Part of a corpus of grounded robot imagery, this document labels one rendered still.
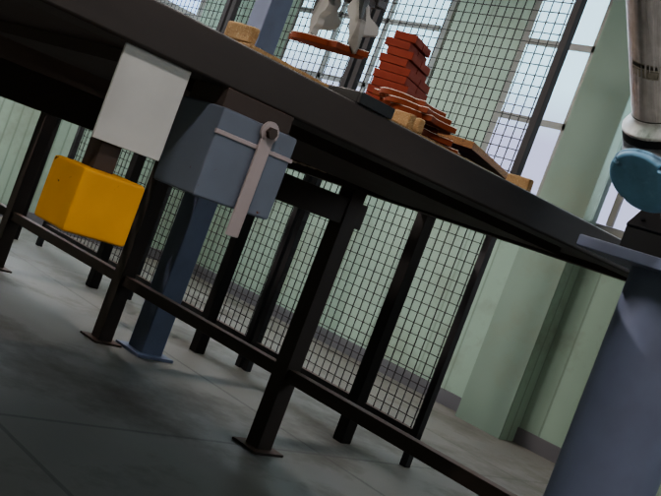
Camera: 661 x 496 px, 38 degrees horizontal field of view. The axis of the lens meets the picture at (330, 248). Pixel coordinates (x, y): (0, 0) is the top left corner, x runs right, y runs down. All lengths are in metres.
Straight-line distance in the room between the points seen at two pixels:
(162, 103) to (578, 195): 4.01
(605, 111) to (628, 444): 3.63
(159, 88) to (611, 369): 0.89
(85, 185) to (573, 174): 4.15
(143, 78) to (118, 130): 0.07
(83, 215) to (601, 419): 0.93
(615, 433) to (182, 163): 0.84
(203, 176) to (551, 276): 3.91
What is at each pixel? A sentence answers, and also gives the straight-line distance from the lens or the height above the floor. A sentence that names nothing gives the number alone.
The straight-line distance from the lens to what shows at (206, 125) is 1.28.
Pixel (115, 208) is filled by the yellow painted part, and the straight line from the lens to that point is 1.20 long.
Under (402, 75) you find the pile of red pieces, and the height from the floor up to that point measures 1.18.
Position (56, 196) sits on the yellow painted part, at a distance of 1.21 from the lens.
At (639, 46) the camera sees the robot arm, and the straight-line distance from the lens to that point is 1.47.
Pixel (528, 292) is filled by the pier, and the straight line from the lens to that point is 5.11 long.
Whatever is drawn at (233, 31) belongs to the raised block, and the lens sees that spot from 1.45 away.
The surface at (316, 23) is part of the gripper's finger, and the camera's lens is 1.70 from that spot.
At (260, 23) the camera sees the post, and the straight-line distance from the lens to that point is 3.79.
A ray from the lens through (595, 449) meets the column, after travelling 1.69.
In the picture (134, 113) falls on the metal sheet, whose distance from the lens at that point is 1.22.
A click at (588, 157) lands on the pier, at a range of 5.14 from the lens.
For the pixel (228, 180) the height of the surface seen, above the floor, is 0.74.
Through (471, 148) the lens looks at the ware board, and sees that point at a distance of 2.39.
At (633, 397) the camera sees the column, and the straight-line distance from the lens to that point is 1.68.
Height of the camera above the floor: 0.74
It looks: 2 degrees down
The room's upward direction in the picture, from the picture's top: 21 degrees clockwise
